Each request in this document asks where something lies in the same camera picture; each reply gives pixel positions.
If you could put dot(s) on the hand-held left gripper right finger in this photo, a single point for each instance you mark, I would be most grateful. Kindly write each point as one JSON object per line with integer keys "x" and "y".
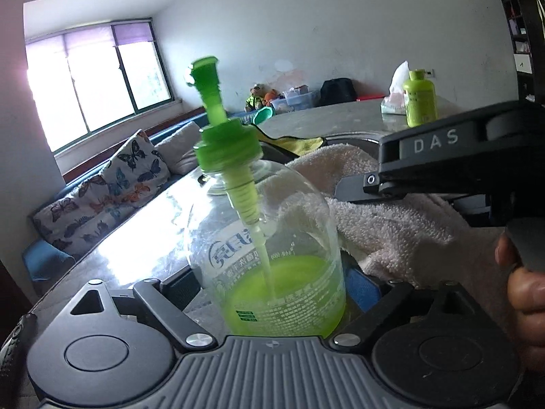
{"x": 362, "y": 285}

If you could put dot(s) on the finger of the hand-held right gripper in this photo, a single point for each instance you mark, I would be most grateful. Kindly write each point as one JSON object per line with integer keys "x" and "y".
{"x": 353, "y": 187}

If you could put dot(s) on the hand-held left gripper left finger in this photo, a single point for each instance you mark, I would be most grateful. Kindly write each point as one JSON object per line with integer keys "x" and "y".
{"x": 181, "y": 287}

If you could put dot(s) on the pale pink towel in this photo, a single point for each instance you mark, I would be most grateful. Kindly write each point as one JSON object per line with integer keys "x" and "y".
{"x": 404, "y": 230}

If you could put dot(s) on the clear pump bottle green soap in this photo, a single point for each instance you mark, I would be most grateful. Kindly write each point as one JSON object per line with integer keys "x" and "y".
{"x": 289, "y": 298}

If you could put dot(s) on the person's right hand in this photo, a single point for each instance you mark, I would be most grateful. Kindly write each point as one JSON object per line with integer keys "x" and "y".
{"x": 530, "y": 294}

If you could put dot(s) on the small green bottle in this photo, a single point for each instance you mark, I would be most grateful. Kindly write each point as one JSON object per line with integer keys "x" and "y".
{"x": 420, "y": 102}

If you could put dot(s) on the yellow grey microfiber cloth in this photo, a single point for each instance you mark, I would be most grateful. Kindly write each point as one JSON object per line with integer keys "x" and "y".
{"x": 298, "y": 144}

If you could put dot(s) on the tissue pack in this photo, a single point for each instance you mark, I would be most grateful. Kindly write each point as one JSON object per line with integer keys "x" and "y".
{"x": 396, "y": 89}

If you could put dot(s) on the black bag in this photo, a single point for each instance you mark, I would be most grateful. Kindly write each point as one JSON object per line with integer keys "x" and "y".
{"x": 338, "y": 91}

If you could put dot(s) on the clear plastic storage box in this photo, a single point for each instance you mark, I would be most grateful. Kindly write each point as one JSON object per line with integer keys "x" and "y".
{"x": 298, "y": 100}

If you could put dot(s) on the green plastic basin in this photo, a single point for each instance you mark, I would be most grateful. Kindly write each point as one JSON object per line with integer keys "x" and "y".
{"x": 263, "y": 116}

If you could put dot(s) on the orange plush toy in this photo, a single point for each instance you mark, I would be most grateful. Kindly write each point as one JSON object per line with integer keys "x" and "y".
{"x": 271, "y": 97}

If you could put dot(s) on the butterfly print cushion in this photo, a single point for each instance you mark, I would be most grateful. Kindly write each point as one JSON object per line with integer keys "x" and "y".
{"x": 106, "y": 187}

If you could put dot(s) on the teddy bear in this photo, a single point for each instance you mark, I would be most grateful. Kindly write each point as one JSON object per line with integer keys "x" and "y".
{"x": 255, "y": 99}

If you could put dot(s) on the dark shelf unit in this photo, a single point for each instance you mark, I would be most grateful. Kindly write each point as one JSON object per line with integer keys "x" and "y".
{"x": 523, "y": 30}

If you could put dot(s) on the blue sofa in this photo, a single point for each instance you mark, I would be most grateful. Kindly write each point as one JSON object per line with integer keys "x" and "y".
{"x": 47, "y": 260}

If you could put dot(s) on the grey cushion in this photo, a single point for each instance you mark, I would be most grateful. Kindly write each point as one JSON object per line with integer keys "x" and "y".
{"x": 181, "y": 147}

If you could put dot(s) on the black remote control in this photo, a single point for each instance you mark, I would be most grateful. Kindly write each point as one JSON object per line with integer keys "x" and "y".
{"x": 15, "y": 349}

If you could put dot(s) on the window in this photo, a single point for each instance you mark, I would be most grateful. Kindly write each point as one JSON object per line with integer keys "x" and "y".
{"x": 102, "y": 85}

